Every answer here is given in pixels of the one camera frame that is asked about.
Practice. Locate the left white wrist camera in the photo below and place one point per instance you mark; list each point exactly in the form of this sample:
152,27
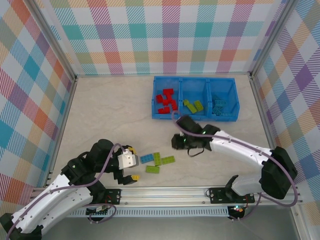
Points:
126,160

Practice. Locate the green lego brick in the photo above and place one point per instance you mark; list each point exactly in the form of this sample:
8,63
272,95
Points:
186,102
157,159
192,107
167,160
152,169
198,105

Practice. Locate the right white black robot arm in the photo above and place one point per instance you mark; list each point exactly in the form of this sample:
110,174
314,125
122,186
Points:
240,147

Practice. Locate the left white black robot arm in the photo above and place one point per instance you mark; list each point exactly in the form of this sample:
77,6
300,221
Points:
50,205

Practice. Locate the aluminium frame post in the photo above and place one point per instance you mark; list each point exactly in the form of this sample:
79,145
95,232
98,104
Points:
272,37
53,40

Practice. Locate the wide aluminium base rail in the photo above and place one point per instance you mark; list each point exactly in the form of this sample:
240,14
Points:
162,193

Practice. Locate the small circuit board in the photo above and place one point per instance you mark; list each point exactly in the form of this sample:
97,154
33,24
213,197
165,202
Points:
100,209
237,210

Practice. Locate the right small circuit board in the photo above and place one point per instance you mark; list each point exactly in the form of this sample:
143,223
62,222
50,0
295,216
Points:
237,210

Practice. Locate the left small circuit board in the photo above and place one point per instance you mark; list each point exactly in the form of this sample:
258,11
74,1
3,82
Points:
100,209

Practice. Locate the red lego brick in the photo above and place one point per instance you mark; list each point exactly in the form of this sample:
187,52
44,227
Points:
161,110
168,109
166,100
173,104
168,91
159,98

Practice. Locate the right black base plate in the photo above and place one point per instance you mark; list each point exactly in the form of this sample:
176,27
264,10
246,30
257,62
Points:
216,196

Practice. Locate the aluminium side rail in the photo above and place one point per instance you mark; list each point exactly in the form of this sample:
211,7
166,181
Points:
262,112
64,120

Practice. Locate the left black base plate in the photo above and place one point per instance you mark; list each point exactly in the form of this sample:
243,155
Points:
113,196

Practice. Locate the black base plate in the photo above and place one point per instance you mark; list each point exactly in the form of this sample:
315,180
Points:
113,196
216,196

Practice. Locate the aluminium back rail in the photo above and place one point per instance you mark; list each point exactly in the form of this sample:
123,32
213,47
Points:
112,75

